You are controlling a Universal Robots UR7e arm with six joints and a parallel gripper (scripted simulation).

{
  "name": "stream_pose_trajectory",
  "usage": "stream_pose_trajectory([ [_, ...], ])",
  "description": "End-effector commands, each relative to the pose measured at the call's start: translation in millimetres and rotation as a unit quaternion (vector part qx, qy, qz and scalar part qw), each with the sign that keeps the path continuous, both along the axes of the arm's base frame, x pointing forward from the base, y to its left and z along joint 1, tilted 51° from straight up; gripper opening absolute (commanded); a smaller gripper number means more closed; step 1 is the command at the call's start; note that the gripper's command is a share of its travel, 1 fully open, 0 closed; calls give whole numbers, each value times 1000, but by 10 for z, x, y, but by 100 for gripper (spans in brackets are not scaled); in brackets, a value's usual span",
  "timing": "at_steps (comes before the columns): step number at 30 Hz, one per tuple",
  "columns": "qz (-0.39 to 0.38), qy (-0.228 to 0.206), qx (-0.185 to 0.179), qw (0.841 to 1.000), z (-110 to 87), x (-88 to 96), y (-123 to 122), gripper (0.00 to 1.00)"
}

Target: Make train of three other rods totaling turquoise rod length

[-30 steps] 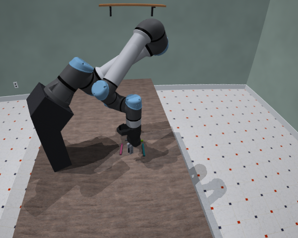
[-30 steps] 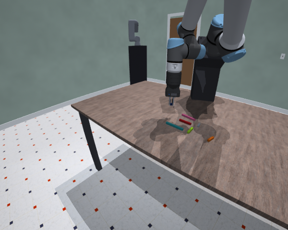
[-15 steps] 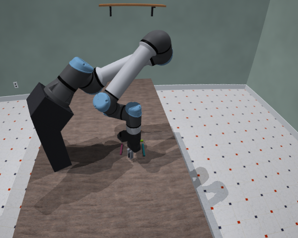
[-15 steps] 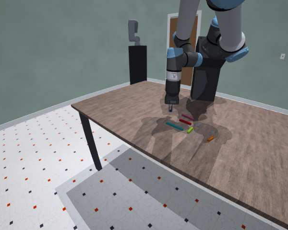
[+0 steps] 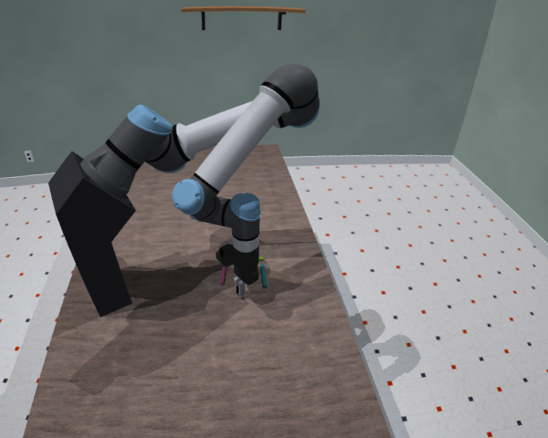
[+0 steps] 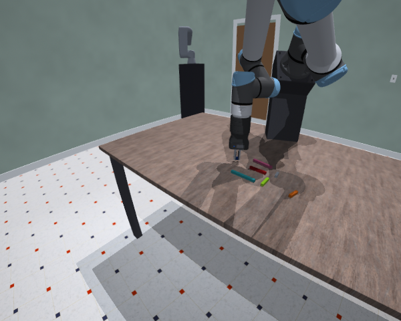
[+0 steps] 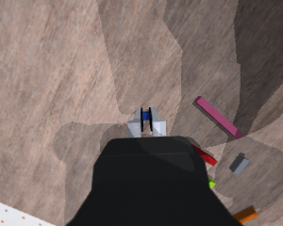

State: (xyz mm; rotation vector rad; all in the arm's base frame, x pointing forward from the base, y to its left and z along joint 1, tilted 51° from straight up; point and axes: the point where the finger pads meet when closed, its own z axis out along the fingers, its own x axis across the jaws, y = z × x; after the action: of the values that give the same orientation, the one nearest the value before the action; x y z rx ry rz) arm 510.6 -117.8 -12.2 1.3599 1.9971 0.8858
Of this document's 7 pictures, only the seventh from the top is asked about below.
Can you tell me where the small blue block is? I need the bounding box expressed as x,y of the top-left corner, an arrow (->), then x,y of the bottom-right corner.
142,111 -> 149,121

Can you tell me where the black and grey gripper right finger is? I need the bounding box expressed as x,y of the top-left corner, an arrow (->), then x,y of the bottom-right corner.
149,107 -> 166,137

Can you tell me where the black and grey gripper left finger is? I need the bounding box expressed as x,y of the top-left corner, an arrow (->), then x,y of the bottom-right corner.
127,107 -> 143,137

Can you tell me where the grey rod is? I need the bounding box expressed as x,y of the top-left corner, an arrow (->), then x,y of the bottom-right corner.
229,155 -> 249,175

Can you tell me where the red rod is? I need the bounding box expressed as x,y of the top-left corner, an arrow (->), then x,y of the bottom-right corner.
192,145 -> 217,166

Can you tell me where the orange rod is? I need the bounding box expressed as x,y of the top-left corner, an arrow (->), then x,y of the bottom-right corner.
233,206 -> 258,224

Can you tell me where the lime green rod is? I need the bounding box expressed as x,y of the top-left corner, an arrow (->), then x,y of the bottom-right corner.
208,177 -> 215,188

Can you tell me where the pink rod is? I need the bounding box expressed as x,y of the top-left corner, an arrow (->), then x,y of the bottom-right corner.
194,96 -> 243,139

